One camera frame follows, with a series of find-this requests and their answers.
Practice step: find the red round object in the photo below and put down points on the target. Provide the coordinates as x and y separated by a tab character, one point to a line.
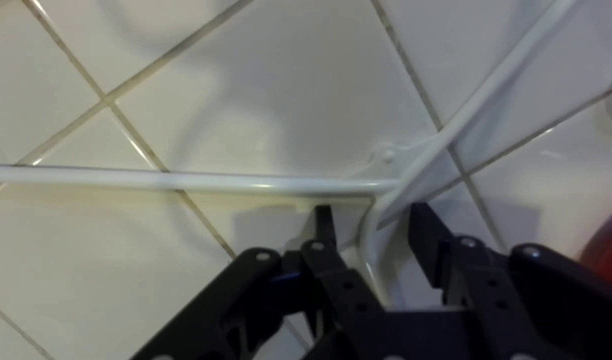
608	247

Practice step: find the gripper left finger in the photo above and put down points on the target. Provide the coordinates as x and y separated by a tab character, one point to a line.
306	280

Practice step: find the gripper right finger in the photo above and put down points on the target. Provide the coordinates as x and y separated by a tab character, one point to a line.
511	290

